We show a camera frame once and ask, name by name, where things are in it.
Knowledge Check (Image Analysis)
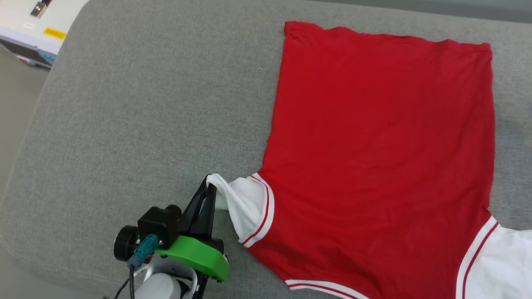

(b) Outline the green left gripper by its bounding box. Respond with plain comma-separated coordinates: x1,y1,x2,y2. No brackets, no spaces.
113,175,230,283

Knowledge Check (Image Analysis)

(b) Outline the red and white t-shirt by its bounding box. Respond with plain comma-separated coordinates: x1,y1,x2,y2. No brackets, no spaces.
207,21,532,299

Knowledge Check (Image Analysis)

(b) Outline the grey fabric sofa cushion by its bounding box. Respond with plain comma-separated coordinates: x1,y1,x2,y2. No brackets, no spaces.
0,0,532,299

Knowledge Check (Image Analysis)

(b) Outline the yellow warning label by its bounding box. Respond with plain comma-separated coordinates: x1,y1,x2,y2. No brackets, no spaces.
43,27,67,41

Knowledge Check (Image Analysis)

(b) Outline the white equipment box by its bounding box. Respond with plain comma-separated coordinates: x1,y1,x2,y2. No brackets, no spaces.
0,0,90,69

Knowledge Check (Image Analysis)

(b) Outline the white partition panel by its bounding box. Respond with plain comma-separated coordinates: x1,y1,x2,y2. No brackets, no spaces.
312,0,532,24

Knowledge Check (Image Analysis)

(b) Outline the black cable with teal connector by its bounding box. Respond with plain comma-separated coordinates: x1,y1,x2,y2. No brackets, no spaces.
126,234,161,299

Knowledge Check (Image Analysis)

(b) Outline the thin black cable white label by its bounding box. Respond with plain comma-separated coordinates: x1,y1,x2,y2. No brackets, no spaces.
113,277,132,299

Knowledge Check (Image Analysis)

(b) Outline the black metal box handle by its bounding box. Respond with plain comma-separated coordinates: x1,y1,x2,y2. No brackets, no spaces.
30,0,53,18

